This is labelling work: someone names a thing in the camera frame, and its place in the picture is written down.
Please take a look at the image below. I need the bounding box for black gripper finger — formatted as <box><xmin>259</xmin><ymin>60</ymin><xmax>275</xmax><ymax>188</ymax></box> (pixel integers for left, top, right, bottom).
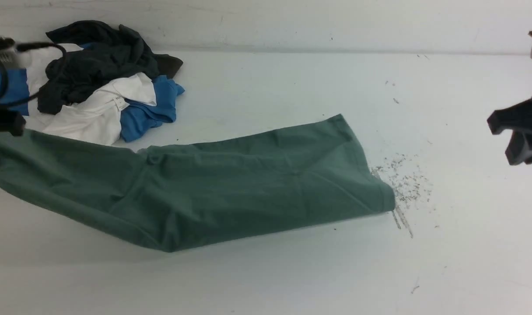
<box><xmin>487</xmin><ymin>97</ymin><xmax>532</xmax><ymax>135</ymax></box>
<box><xmin>505</xmin><ymin>131</ymin><xmax>532</xmax><ymax>166</ymax></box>

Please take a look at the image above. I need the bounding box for green long-sleeved shirt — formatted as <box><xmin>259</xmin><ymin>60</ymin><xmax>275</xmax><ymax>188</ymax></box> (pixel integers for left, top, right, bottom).
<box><xmin>0</xmin><ymin>115</ymin><xmax>396</xmax><ymax>252</ymax></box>

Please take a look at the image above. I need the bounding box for blue shirt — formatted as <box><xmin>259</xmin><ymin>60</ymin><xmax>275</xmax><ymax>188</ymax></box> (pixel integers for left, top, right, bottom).
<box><xmin>0</xmin><ymin>47</ymin><xmax>184</xmax><ymax>142</ymax></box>

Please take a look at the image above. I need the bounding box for white shirt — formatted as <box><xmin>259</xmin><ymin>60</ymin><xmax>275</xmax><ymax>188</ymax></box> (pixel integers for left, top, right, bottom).
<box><xmin>25</xmin><ymin>44</ymin><xmax>157</xmax><ymax>145</ymax></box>

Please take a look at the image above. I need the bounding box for dark grey shirt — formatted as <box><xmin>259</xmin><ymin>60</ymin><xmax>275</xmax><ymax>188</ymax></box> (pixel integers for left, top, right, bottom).
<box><xmin>37</xmin><ymin>20</ymin><xmax>183</xmax><ymax>115</ymax></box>

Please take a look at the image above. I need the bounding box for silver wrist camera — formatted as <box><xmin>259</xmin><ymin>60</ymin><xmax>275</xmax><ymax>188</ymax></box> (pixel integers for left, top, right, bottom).
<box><xmin>0</xmin><ymin>37</ymin><xmax>31</xmax><ymax>69</ymax></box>

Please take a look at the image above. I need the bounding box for black camera cable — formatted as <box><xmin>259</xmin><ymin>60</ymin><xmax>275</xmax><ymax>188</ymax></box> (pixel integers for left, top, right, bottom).
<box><xmin>0</xmin><ymin>42</ymin><xmax>69</xmax><ymax>108</ymax></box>

